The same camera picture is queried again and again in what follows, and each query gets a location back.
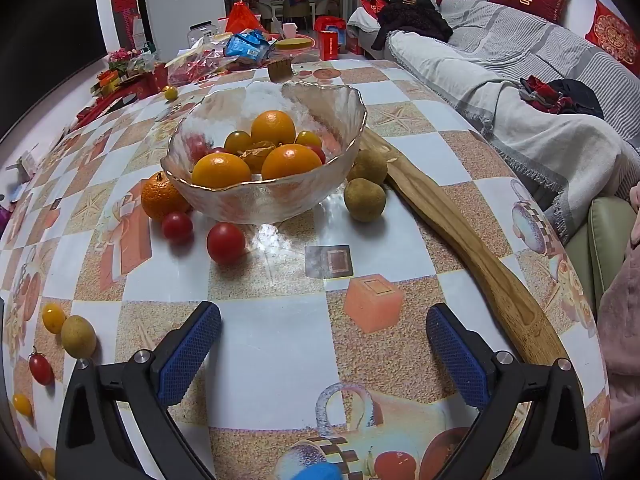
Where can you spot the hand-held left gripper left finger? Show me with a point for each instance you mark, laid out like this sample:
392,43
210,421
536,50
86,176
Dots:
190,345

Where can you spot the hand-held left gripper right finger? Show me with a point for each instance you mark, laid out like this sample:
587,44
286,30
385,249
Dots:
457,355

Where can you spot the red cherry tomato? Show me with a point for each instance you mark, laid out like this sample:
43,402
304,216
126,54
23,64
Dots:
176,226
226,243
317,153

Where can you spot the dark red grape tomato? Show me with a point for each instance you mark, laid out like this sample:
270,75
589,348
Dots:
41,367

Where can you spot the small mandarin orange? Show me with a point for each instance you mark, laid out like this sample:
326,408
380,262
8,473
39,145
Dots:
160,195

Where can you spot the brown longan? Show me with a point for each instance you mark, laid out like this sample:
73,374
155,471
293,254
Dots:
365,201
78,336
369,166

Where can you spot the long wooden board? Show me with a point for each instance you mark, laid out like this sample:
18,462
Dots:
480,255

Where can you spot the pink fleece cloth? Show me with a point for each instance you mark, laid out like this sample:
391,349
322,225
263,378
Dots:
622,350

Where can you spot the clear glass bowl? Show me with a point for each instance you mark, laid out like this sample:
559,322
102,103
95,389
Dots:
280,200

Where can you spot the large orange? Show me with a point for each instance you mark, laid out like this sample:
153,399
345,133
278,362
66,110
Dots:
291,161
220,170
272,127

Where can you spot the green leather sofa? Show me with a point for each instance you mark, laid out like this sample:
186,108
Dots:
600,240

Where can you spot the red gift box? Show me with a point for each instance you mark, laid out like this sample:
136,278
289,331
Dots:
145,82

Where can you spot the red snack bags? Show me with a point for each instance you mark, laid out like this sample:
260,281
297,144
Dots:
200,67

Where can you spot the dark clothes pile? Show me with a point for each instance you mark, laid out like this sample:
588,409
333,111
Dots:
560,95

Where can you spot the small wooden box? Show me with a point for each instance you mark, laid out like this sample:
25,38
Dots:
280,67

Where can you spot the pink flower bunch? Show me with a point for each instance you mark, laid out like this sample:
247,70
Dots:
120,57

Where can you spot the blue snack packet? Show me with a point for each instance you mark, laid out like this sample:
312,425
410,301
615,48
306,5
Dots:
247,45

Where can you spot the sofa with grey cover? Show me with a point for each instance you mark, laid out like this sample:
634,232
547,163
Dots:
525,55

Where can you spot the round yellow tray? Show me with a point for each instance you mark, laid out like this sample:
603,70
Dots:
292,44

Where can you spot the red plastic bag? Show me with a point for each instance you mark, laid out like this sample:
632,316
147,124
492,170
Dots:
242,17

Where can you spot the white refrigerator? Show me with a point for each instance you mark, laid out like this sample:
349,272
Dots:
170,5

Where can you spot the black television screen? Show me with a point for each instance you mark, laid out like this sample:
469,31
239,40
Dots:
50,25

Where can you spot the white dining table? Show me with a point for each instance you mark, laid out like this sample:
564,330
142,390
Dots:
295,7

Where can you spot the red patterned cushion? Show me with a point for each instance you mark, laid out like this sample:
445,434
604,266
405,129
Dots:
612,32

